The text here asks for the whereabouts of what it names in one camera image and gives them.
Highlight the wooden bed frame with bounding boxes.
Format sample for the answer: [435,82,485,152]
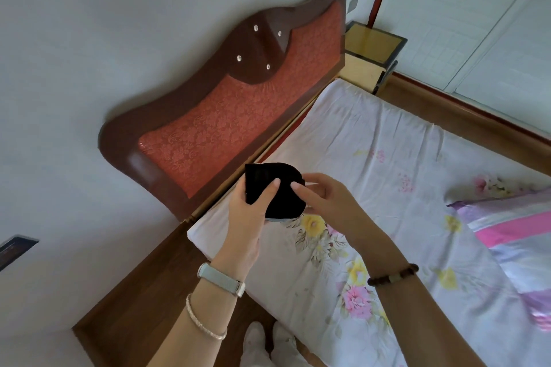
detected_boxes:
[72,74,551,367]

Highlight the floral white bed sheet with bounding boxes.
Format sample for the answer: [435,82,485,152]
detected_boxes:
[187,79,551,367]

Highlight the white beaded bracelet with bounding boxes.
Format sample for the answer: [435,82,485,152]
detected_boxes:
[186,293,228,341]

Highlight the person's white trousers legs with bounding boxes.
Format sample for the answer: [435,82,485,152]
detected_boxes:
[238,321,311,367]

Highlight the brown wooden bead bracelet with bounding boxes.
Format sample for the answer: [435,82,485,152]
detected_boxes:
[367,263,419,288]

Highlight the black sock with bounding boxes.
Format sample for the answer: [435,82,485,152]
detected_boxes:
[245,161,307,222]

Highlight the person's left hand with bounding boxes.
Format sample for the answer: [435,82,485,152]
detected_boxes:
[210,178,281,281]

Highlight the dark wooden bedside table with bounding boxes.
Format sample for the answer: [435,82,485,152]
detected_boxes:
[0,234,40,273]

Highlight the person's left forearm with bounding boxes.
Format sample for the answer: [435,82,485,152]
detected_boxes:
[88,260,248,367]

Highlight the person's right hand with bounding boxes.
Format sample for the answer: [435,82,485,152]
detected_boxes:
[290,173,379,253]

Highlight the pink striped quilt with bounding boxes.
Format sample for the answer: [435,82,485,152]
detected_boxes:
[448,188,551,333]

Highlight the person's right forearm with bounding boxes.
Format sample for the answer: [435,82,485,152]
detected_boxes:
[351,225,506,367]

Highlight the yellow bedside table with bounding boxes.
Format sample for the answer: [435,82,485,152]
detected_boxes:
[338,20,408,95]

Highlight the white wrist watch band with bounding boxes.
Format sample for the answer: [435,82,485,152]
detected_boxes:
[197,262,246,298]

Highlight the brown headboard with red upholstery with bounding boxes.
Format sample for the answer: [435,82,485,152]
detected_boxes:
[98,0,348,222]

